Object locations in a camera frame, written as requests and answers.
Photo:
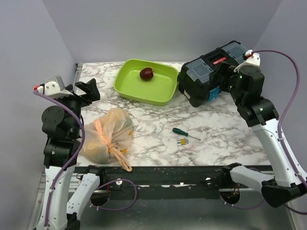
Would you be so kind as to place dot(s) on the orange plastic bag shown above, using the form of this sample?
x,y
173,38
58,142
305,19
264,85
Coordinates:
x,y
108,138

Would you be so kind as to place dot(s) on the black mounting rail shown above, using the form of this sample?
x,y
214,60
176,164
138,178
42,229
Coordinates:
x,y
167,182

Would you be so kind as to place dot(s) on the black toolbox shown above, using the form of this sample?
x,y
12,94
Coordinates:
x,y
203,78

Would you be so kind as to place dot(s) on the red fake apple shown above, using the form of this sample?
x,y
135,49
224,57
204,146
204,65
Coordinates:
x,y
146,74

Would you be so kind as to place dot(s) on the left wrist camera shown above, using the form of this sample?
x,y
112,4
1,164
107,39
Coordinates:
x,y
53,88

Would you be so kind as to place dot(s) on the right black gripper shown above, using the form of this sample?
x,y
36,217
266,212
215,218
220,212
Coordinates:
x,y
226,70

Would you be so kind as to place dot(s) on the hex key set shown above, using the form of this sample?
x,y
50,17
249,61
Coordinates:
x,y
182,141

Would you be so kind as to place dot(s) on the green plastic tray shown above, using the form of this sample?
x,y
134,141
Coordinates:
x,y
157,91

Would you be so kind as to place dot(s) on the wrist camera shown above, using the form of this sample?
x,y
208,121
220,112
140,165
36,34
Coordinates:
x,y
53,88
252,59

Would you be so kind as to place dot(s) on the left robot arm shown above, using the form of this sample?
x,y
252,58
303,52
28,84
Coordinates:
x,y
63,125

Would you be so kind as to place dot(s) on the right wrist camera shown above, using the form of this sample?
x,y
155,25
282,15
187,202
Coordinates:
x,y
252,59

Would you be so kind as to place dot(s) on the green handled screwdriver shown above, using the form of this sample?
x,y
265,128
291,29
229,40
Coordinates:
x,y
181,132

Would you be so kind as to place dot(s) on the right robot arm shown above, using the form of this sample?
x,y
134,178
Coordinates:
x,y
289,180

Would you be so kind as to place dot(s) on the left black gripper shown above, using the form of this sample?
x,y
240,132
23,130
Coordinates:
x,y
90,88

